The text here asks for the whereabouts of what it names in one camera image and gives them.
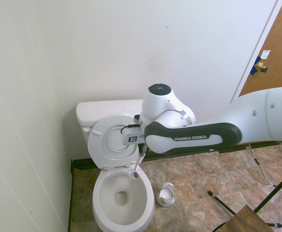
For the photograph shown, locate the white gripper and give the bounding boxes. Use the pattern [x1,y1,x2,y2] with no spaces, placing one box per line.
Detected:
[122,127,146,156]

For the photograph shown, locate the white toilet brush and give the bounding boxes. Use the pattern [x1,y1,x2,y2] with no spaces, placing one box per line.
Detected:
[127,144,147,181]

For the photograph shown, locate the white toilet seat with lid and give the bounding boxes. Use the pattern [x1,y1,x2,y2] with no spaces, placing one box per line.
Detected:
[87,114,146,171]

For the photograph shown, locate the white toilet bowl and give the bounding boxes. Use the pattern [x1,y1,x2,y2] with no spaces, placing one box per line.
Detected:
[92,166,155,232]

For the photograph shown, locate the white toilet tank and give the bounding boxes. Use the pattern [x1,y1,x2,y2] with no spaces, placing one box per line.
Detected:
[79,119,97,152]

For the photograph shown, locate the white tank lid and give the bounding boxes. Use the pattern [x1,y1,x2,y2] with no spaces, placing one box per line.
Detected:
[75,99,146,127]

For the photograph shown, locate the black rubber baseboard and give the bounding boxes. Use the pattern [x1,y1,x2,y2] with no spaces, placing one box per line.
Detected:
[67,139,282,232]

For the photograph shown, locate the white brush holder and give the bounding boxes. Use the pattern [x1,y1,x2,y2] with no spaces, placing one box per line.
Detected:
[156,182,176,208]

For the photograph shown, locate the blue tape strip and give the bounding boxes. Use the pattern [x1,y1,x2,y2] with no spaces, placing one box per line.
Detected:
[250,56,265,76]

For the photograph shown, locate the brass door knob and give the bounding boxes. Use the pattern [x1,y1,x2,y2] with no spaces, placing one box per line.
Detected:
[255,61,269,74]

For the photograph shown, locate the small white door label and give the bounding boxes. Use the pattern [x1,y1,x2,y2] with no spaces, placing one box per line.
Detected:
[260,49,272,60]

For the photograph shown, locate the brown wooden door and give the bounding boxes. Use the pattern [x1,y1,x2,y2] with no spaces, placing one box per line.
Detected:
[237,0,282,97]

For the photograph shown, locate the black camera cable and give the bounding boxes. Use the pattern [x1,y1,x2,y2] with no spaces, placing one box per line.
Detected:
[119,123,141,135]

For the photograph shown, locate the black power cable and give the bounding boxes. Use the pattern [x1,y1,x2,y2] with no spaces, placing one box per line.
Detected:
[212,220,231,232]

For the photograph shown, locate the white floor cable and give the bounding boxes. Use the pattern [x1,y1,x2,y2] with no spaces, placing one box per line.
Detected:
[248,144,282,204]

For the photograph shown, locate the black camera tripod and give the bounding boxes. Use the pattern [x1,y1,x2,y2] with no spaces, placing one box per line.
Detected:
[208,165,282,229]

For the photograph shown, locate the white door frame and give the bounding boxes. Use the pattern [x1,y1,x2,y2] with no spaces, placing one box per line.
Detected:
[230,0,282,103]

